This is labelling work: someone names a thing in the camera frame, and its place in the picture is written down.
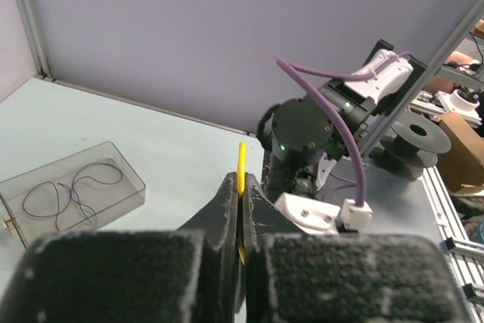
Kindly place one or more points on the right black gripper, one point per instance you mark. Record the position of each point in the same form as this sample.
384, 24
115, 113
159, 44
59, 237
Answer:
292, 172

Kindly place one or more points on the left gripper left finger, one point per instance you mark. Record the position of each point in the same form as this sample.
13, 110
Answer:
191, 274

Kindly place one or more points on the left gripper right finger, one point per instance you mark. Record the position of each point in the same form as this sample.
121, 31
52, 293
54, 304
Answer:
292, 276

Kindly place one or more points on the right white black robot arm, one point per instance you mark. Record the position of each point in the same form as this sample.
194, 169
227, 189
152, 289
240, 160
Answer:
304, 138

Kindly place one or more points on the clear plastic box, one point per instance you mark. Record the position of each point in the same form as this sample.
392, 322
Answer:
84, 191

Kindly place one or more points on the black spool outside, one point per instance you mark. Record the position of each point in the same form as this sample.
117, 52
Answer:
413, 145

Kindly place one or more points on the brown cardboard box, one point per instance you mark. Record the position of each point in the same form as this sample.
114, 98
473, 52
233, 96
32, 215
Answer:
461, 168

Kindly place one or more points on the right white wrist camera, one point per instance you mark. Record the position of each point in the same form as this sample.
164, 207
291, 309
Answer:
315, 216

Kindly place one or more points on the right aluminium frame post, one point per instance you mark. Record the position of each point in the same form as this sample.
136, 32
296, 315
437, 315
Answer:
464, 24

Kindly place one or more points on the aluminium frame post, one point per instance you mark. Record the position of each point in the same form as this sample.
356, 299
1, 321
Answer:
464, 24
35, 34

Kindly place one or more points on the left aluminium frame post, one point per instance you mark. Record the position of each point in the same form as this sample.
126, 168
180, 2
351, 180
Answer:
35, 34

